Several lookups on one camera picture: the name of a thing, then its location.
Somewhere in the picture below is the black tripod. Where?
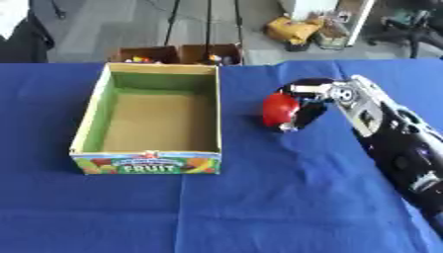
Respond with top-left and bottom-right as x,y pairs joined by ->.
162,0 -> 246,50

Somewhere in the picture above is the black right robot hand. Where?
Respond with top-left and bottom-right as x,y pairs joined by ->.
275,77 -> 339,133

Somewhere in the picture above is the black bag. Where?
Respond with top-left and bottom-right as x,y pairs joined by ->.
0,13 -> 57,64

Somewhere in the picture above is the red toy apple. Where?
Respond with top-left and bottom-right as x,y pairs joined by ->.
261,92 -> 302,128

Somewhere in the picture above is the yellow bag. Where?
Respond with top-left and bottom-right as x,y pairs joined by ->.
264,16 -> 325,45

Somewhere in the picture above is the tan cardboard box green inside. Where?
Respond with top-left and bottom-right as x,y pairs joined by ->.
67,62 -> 225,176

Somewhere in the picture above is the black office chair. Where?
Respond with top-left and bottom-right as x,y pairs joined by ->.
367,8 -> 443,59

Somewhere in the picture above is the clear plastic bag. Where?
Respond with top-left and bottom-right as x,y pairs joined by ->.
311,11 -> 353,51

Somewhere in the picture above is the brown cardboard box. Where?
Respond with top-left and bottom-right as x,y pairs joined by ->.
178,42 -> 246,66
109,45 -> 182,65

